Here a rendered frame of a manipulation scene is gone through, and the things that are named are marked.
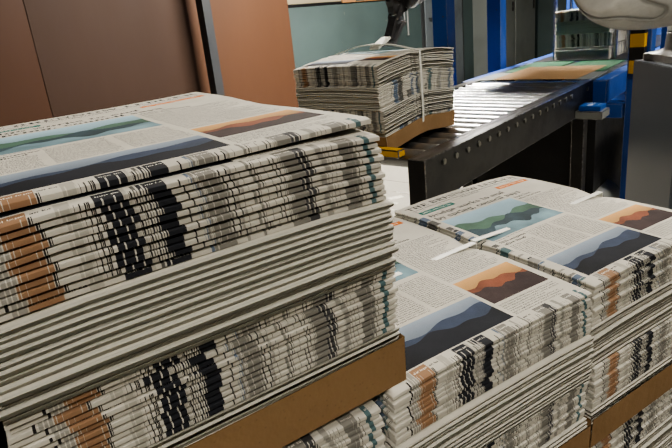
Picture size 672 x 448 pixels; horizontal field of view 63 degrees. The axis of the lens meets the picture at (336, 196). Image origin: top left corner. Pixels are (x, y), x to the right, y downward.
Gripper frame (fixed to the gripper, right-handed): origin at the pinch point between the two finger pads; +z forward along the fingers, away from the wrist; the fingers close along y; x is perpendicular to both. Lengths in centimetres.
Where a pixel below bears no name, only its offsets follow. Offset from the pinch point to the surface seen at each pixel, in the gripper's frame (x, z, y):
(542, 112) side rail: -26, -44, 52
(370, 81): -11.1, 20.1, 7.6
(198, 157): -64, 103, -28
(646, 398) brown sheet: -82, 70, 30
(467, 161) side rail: -26.1, 8.7, 37.4
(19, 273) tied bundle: -63, 115, -29
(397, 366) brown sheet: -70, 99, -5
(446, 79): -13.3, -10.5, 22.6
